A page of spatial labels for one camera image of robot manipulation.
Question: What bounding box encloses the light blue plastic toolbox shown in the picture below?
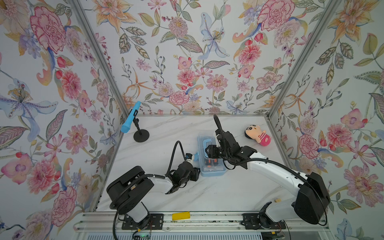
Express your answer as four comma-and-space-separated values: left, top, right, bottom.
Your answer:
196, 133, 228, 177

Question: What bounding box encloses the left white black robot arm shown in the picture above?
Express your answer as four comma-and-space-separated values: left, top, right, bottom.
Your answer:
107, 141, 201, 240

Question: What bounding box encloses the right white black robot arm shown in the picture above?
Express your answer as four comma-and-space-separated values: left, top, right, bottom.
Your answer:
205, 115, 331, 229

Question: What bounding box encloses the cartoon boy plush doll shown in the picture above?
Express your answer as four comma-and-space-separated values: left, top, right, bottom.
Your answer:
245, 125, 271, 147

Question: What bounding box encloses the yellow tape label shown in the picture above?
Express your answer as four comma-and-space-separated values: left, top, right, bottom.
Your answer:
172, 212, 191, 221

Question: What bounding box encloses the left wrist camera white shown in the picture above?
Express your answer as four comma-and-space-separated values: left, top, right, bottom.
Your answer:
185, 153, 195, 164

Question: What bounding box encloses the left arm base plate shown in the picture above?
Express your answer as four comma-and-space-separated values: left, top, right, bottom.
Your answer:
122, 213, 164, 231

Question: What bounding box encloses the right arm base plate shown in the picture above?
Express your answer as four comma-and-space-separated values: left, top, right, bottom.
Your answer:
240, 213, 287, 230

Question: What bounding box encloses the aluminium front rail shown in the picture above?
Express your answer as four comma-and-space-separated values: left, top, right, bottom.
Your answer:
74, 212, 329, 234

